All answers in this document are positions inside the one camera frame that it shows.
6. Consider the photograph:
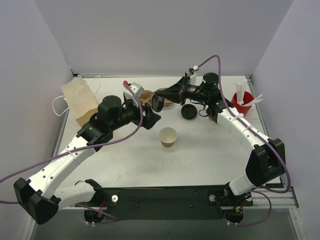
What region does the black coffee cup lid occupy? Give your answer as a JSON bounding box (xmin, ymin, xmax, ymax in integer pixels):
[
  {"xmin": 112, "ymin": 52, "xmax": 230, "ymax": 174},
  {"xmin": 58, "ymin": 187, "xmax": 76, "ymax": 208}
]
[{"xmin": 151, "ymin": 92, "xmax": 165, "ymax": 113}]

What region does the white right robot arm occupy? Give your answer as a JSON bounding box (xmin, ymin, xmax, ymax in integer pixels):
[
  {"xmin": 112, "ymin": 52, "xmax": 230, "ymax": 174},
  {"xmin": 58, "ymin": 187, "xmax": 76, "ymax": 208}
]
[{"xmin": 151, "ymin": 72, "xmax": 288, "ymax": 196}]

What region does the brown paper coffee cup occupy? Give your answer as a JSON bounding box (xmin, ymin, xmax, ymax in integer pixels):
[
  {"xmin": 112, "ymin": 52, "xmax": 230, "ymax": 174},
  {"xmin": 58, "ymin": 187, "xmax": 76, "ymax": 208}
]
[{"xmin": 159, "ymin": 127, "xmax": 178, "ymax": 148}]

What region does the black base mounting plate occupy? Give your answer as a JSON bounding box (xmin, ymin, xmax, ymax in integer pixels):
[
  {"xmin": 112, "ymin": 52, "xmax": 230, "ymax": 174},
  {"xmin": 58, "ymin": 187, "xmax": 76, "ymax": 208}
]
[{"xmin": 84, "ymin": 185, "xmax": 253, "ymax": 221}]

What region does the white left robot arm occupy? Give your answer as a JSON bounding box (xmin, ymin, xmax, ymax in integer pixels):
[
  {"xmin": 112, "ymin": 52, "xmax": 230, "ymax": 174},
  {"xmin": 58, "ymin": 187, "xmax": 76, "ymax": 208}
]
[{"xmin": 13, "ymin": 95, "xmax": 161, "ymax": 225}]

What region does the stack of black lids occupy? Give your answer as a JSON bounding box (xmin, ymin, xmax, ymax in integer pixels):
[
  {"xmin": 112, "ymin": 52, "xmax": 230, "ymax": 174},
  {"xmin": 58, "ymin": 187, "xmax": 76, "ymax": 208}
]
[{"xmin": 180, "ymin": 104, "xmax": 198, "ymax": 120}]

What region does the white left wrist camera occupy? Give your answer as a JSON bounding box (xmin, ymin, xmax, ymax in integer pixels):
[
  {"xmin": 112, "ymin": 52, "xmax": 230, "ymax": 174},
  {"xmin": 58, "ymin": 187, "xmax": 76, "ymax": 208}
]
[{"xmin": 122, "ymin": 82, "xmax": 144, "ymax": 107}]

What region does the brown pulp cup carrier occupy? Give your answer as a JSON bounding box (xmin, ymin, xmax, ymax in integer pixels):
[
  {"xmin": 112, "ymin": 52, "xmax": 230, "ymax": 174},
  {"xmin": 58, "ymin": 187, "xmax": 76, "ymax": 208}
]
[{"xmin": 139, "ymin": 90, "xmax": 173, "ymax": 107}]

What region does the aluminium frame rail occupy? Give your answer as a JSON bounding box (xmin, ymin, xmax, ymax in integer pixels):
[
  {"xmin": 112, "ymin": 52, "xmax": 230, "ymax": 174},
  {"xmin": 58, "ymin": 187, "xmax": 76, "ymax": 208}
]
[{"xmin": 47, "ymin": 182, "xmax": 298, "ymax": 209}]

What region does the brown paper bag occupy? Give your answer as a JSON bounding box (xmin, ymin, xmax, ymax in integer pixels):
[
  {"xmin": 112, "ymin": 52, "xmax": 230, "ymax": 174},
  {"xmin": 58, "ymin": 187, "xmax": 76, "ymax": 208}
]
[{"xmin": 51, "ymin": 75, "xmax": 101, "ymax": 127}]

